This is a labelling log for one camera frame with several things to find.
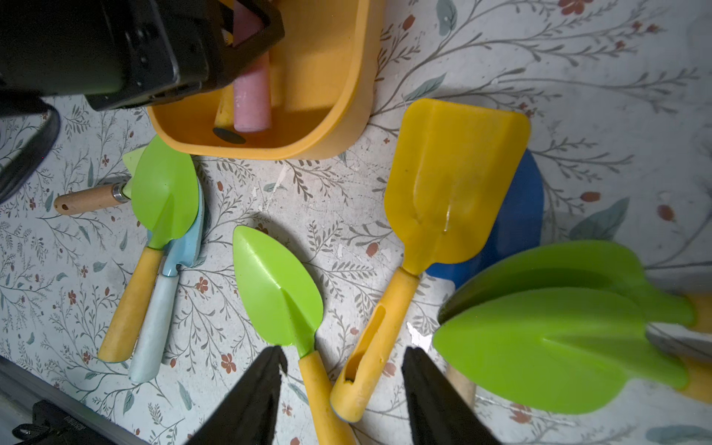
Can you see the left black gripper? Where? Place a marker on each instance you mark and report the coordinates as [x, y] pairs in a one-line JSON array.
[[125, 54]]

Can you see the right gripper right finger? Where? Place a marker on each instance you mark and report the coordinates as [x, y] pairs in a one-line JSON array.
[[437, 413]]

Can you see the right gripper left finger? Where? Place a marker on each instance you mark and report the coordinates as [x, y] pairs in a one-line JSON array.
[[249, 411]]

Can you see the purple shovel pink handle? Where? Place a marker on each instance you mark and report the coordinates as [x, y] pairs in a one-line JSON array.
[[252, 94]]

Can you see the light blue shovel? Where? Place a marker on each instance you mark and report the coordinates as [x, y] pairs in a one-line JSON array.
[[153, 337]]

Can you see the yellow scoop shovel slotted handle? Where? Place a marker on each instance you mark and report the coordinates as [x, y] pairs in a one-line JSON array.
[[452, 168]]

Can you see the yellow rake-edged shovel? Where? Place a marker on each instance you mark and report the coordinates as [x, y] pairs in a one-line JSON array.
[[223, 126]]

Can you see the yellow plastic storage box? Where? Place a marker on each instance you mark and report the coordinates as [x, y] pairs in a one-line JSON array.
[[322, 88]]

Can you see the floral table mat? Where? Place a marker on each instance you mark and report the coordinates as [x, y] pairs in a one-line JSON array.
[[618, 94]]

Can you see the green fork tool upper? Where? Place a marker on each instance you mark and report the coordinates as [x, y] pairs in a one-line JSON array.
[[584, 264]]

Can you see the green pointed trowel yellow handle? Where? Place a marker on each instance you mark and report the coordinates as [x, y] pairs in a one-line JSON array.
[[286, 309]]

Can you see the green shovel wooden handle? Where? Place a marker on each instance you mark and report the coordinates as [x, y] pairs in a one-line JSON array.
[[104, 196]]

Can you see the blue shovel wooden handle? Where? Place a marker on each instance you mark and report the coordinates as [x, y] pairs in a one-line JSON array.
[[516, 228]]

